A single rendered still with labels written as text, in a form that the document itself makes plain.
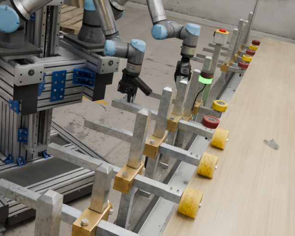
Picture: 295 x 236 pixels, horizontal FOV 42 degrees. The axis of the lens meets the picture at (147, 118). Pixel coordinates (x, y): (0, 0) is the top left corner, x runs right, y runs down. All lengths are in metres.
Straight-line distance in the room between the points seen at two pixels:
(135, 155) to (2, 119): 1.46
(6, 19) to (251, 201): 1.22
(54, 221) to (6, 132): 1.79
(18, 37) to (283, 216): 1.39
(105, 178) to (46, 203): 0.26
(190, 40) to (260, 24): 7.67
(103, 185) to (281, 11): 8.86
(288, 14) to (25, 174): 8.05
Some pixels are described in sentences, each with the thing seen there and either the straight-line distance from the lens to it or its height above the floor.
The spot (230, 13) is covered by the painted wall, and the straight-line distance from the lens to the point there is 9.62.
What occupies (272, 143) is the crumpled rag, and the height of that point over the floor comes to 0.92.
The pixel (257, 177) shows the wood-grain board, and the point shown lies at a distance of 1.52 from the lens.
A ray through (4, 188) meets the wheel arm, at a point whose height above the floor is 0.96.
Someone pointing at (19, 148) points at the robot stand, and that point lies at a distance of 2.52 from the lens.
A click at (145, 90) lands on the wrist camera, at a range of 1.90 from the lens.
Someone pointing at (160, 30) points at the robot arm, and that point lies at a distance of 1.94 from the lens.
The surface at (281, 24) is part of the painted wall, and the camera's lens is 9.68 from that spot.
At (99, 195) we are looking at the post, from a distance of 1.01.
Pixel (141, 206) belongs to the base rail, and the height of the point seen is 0.70.
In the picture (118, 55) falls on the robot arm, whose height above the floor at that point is 1.11.
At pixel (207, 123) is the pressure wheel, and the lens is 1.85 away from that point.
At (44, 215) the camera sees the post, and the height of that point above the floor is 1.14.
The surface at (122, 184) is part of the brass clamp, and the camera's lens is 1.18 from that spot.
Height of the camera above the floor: 1.63
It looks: 25 degrees down
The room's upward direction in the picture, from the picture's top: 12 degrees clockwise
